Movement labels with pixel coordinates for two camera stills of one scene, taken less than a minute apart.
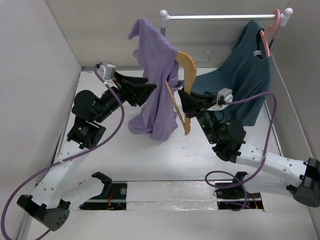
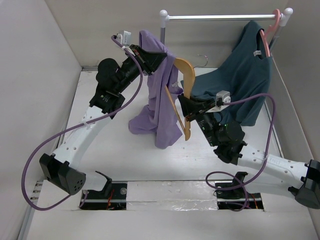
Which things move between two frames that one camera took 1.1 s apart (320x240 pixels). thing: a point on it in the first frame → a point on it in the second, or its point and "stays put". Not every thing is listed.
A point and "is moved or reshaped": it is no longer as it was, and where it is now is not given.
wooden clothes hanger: [191, 69] is moved or reshaped
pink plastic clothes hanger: [265, 37] stays put
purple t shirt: [157, 115] is moved or reshaped
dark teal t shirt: [248, 71] stays put
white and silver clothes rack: [165, 17] stays put
